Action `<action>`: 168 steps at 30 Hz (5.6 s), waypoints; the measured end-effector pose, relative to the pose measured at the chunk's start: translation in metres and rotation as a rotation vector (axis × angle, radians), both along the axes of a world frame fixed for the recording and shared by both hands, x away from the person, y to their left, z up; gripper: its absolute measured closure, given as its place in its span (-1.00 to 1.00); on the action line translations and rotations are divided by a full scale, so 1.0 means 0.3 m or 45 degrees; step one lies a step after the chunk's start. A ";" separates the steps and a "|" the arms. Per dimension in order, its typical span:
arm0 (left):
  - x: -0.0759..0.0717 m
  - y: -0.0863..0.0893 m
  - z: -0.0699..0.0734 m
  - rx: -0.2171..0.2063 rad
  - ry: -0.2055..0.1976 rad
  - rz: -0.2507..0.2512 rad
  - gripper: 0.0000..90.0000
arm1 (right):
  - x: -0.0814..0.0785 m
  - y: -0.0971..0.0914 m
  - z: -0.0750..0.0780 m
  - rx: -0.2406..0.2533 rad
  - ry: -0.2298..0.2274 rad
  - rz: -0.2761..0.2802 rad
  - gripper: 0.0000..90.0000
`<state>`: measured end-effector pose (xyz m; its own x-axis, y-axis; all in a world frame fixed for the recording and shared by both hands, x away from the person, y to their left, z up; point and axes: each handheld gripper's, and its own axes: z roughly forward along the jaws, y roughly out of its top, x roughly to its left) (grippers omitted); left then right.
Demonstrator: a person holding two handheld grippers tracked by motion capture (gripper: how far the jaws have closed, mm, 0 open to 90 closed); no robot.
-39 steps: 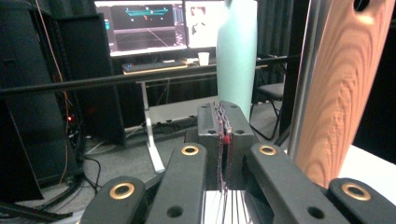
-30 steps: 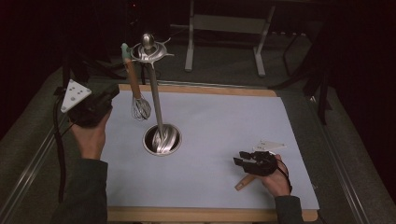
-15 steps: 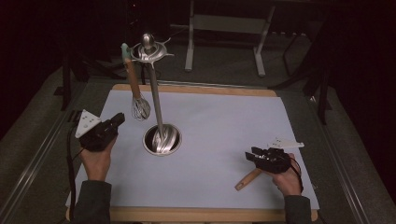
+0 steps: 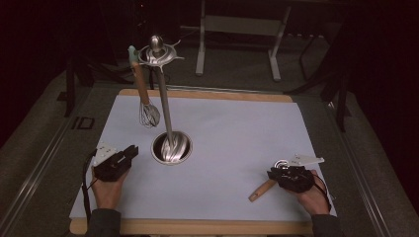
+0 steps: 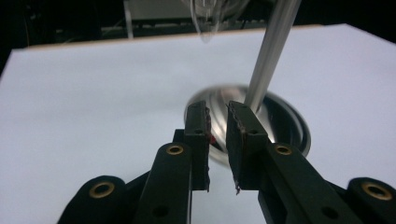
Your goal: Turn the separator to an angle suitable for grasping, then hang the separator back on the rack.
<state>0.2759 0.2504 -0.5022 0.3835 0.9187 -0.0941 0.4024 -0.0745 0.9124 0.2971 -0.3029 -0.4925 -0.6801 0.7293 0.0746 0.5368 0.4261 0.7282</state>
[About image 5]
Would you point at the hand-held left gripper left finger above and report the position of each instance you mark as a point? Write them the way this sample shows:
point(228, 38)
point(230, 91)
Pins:
point(196, 149)

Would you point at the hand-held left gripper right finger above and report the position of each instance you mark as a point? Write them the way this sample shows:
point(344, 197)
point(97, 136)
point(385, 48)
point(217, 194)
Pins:
point(241, 155)

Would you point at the steel utensil stand with hooks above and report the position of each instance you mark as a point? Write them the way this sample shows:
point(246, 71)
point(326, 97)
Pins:
point(271, 56)

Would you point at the white work mat board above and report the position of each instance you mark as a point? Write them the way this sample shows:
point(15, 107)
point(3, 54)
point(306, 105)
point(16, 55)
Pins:
point(93, 109)

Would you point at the white metal stand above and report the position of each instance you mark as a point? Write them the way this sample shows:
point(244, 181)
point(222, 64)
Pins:
point(128, 25)

